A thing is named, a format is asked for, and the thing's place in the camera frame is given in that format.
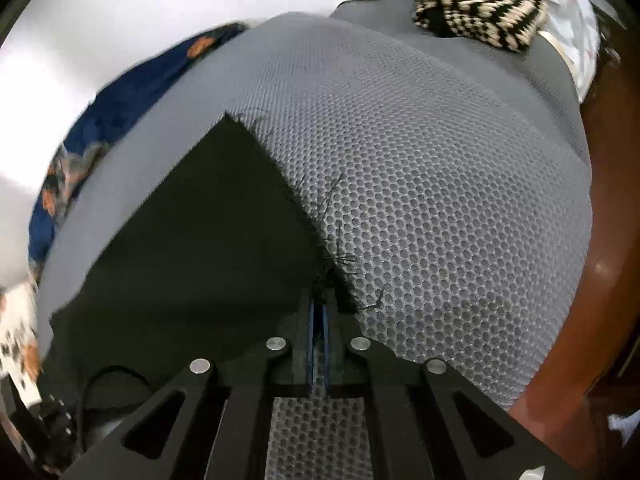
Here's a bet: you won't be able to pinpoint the black pants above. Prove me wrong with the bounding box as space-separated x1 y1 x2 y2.
50 112 386 403

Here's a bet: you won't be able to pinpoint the grey bed sheet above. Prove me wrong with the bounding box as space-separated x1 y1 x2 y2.
332 0 591 163

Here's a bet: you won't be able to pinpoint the white printed cloth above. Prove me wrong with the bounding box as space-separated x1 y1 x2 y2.
470 0 602 104

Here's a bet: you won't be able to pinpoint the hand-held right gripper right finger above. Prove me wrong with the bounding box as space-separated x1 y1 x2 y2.
320 301 576 480

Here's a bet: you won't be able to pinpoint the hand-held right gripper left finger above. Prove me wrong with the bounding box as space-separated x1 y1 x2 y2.
62 302 317 480

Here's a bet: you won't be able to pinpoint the black and beige striped knit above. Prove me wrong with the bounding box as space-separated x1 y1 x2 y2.
402 0 549 54

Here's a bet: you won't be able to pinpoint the white floral pillow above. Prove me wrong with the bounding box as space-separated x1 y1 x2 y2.
0 280 43 406

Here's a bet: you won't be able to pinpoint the blue floral blanket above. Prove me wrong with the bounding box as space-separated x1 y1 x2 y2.
27 22 248 281

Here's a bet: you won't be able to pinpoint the black cable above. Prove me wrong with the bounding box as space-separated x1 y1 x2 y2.
74 365 157 463

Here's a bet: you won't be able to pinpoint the grey mesh mat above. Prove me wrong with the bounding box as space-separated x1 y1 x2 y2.
37 12 596 480

